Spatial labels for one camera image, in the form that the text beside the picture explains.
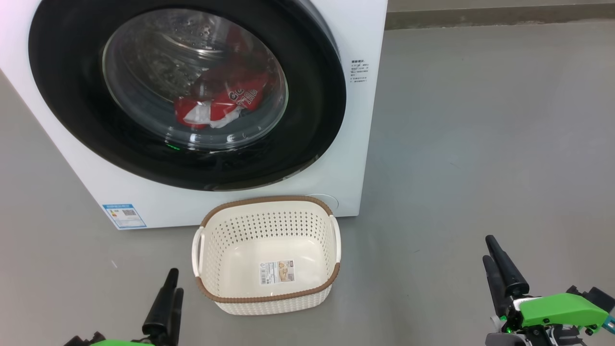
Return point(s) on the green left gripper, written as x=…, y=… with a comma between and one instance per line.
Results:
x=120, y=343

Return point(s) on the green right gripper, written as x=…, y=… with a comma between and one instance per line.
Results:
x=562, y=310

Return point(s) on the black round glass washer door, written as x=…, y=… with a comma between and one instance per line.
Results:
x=62, y=96

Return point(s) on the red garment with white trim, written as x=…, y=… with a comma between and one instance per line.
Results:
x=235, y=41

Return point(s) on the cream perforated basket brown rim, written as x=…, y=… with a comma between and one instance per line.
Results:
x=269, y=230

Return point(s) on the white front-load washing machine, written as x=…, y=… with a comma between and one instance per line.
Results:
x=355, y=144

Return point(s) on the steel washing machine drum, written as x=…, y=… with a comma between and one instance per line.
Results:
x=158, y=57

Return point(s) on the blue energy label sticker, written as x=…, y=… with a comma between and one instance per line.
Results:
x=124, y=216

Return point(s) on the round white filter cover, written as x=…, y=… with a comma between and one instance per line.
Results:
x=326, y=201

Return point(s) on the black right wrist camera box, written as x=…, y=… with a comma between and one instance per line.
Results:
x=598, y=297

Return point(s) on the dark wall baseboard strip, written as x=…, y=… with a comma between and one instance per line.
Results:
x=480, y=17

